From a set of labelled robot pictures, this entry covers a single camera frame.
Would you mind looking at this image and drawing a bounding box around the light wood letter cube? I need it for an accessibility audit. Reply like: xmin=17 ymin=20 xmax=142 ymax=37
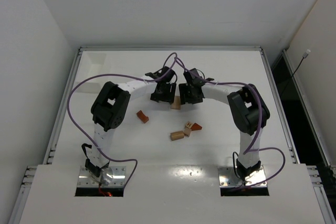
xmin=183 ymin=121 xmax=194 ymax=137

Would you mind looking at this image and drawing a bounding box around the reddish-brown triangular wood block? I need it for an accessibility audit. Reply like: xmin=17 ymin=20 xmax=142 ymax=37
xmin=191 ymin=123 xmax=203 ymax=131

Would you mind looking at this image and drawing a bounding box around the reddish-brown arch wood block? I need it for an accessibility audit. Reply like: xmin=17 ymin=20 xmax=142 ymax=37
xmin=136 ymin=110 xmax=149 ymax=124

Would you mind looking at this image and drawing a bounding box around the light wood cylinder block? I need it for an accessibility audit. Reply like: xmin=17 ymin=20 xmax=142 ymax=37
xmin=170 ymin=131 xmax=185 ymax=141

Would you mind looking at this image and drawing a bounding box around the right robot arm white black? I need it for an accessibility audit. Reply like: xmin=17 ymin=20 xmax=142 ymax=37
xmin=178 ymin=69 xmax=270 ymax=180

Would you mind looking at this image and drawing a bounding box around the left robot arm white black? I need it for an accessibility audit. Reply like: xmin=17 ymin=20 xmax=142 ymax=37
xmin=82 ymin=67 xmax=176 ymax=178

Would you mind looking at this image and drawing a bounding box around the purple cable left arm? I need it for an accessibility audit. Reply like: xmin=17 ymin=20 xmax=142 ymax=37
xmin=67 ymin=52 xmax=182 ymax=189

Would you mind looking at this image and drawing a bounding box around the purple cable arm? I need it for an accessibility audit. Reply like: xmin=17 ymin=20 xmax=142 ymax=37
xmin=173 ymin=55 xmax=286 ymax=191
xmin=67 ymin=52 xmax=182 ymax=189

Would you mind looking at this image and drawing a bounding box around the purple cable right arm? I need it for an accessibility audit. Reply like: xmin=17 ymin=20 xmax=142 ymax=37
xmin=173 ymin=55 xmax=286 ymax=191

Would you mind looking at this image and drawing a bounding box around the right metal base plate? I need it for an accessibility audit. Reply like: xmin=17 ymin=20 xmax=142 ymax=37
xmin=218 ymin=166 xmax=267 ymax=189

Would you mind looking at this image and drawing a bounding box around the metal base plate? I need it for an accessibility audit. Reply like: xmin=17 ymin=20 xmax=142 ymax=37
xmin=218 ymin=166 xmax=267 ymax=189
xmin=77 ymin=166 xmax=126 ymax=188

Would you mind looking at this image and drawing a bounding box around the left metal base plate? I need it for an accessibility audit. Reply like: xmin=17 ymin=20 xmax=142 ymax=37
xmin=77 ymin=166 xmax=126 ymax=188

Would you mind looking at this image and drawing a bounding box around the red wire under base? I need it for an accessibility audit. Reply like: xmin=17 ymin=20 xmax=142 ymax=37
xmin=98 ymin=184 xmax=113 ymax=197

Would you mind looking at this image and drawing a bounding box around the black cable white connector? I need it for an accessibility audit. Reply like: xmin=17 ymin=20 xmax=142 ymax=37
xmin=286 ymin=49 xmax=311 ymax=86

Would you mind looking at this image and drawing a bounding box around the aluminium table frame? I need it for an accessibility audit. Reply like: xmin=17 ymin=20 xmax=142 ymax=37
xmin=16 ymin=47 xmax=335 ymax=223

